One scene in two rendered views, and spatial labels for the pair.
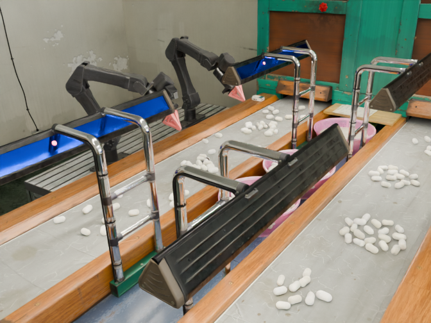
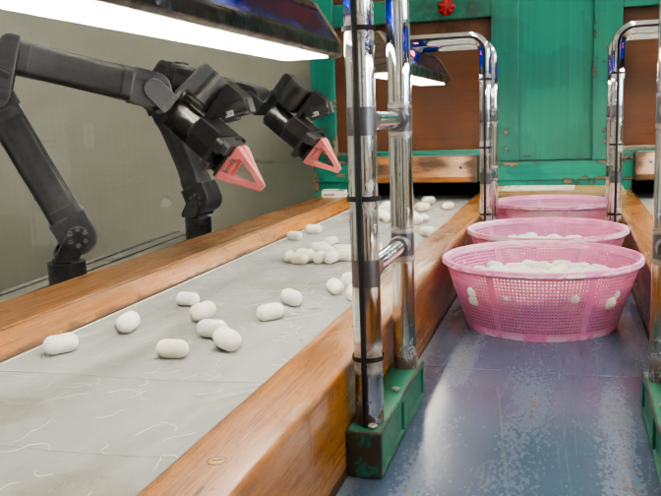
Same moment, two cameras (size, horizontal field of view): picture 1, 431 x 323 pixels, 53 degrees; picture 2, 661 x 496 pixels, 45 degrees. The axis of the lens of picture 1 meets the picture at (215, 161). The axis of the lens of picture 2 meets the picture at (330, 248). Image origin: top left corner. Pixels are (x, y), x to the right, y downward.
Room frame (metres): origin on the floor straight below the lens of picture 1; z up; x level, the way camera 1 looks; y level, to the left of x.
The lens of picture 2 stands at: (0.32, 0.51, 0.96)
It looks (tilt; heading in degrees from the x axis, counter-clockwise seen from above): 9 degrees down; 339
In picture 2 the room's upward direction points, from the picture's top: 2 degrees counter-clockwise
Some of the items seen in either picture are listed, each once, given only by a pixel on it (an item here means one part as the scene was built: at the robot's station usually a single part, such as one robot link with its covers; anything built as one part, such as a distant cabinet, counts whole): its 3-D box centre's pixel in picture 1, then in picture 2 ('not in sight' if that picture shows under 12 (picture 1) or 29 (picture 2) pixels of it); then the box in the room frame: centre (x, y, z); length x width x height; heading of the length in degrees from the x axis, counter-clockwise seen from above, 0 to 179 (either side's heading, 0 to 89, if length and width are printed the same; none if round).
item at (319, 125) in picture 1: (343, 137); (551, 220); (1.79, -0.58, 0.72); 0.27 x 0.27 x 0.10
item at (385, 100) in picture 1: (411, 76); not in sight; (1.48, -0.70, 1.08); 0.62 x 0.08 x 0.07; 142
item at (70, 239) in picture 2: (110, 141); (70, 242); (1.71, 0.45, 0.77); 0.09 x 0.06 x 0.06; 179
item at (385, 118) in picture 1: (362, 113); (553, 190); (1.96, -0.71, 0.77); 0.33 x 0.15 x 0.01; 52
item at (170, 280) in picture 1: (269, 189); not in sight; (0.71, -0.10, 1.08); 0.62 x 0.08 x 0.07; 142
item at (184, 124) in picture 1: (190, 114); (199, 231); (2.21, 0.13, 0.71); 0.20 x 0.07 x 0.08; 147
